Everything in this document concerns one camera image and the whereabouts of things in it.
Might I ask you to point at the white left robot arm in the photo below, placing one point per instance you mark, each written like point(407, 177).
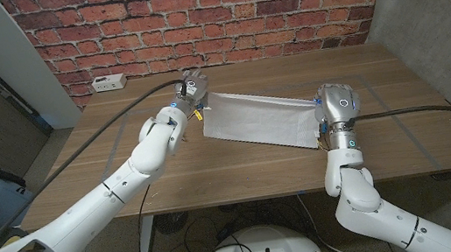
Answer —
point(88, 216)

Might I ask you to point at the red brick print backdrop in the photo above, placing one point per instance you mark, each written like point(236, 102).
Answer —
point(201, 14)

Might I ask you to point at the white handkerchief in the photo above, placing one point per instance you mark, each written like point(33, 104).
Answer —
point(260, 119)

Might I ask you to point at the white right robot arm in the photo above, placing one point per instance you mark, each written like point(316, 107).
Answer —
point(365, 208)

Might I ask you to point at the white table leg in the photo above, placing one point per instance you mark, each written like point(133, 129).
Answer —
point(145, 243)

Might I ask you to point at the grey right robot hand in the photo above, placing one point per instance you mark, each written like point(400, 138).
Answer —
point(337, 101)

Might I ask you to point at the black floor fan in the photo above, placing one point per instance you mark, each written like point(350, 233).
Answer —
point(170, 223)

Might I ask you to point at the white power strip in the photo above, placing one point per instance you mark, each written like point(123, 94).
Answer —
point(109, 83)

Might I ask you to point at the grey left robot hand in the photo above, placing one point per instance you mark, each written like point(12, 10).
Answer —
point(193, 87)

